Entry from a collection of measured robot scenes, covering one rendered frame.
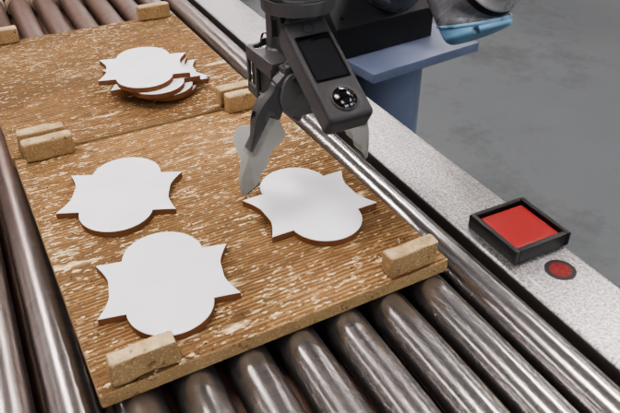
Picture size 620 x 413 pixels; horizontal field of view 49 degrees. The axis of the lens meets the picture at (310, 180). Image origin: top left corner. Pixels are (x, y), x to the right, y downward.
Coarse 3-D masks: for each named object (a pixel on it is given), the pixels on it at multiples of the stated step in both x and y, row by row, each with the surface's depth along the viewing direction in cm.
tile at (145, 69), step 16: (144, 48) 105; (160, 48) 105; (112, 64) 100; (128, 64) 100; (144, 64) 100; (160, 64) 100; (176, 64) 100; (112, 80) 96; (128, 80) 95; (144, 80) 95; (160, 80) 95
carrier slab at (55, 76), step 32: (64, 32) 120; (96, 32) 120; (128, 32) 120; (160, 32) 120; (192, 32) 120; (0, 64) 108; (32, 64) 108; (64, 64) 108; (96, 64) 108; (224, 64) 108; (0, 96) 98; (32, 96) 98; (64, 96) 98; (96, 96) 98; (128, 96) 98; (192, 96) 98; (96, 128) 90; (128, 128) 90
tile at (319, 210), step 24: (288, 168) 80; (264, 192) 76; (288, 192) 76; (312, 192) 76; (336, 192) 76; (264, 216) 73; (288, 216) 72; (312, 216) 72; (336, 216) 72; (360, 216) 72; (312, 240) 69; (336, 240) 69
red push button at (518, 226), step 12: (492, 216) 75; (504, 216) 75; (516, 216) 75; (528, 216) 75; (492, 228) 73; (504, 228) 73; (516, 228) 73; (528, 228) 73; (540, 228) 73; (552, 228) 73; (516, 240) 71; (528, 240) 71
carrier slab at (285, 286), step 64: (192, 128) 90; (64, 192) 78; (192, 192) 78; (256, 192) 78; (64, 256) 68; (256, 256) 68; (320, 256) 68; (256, 320) 61; (320, 320) 63; (128, 384) 55
